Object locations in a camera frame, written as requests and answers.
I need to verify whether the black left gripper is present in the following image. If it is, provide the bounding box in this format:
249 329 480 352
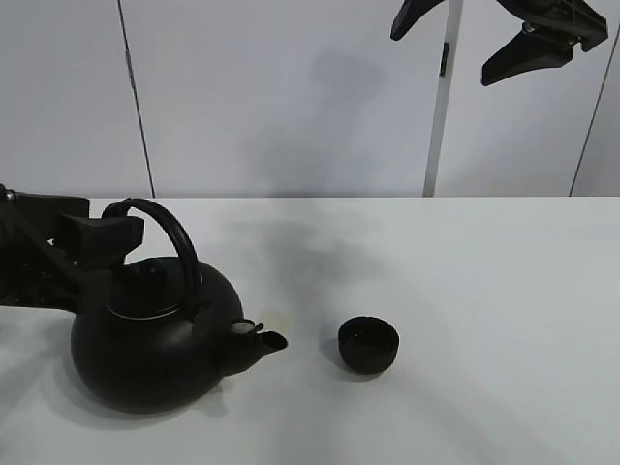
1 186 144 310

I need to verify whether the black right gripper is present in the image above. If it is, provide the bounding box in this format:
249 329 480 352
390 0 608 86

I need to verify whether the black round teapot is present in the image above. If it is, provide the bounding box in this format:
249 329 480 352
71 198 289 413

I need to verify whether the small black teacup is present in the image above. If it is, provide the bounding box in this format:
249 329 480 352
337 316 400 375

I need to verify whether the white vertical wall post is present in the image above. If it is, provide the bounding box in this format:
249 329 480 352
422 0 464 198

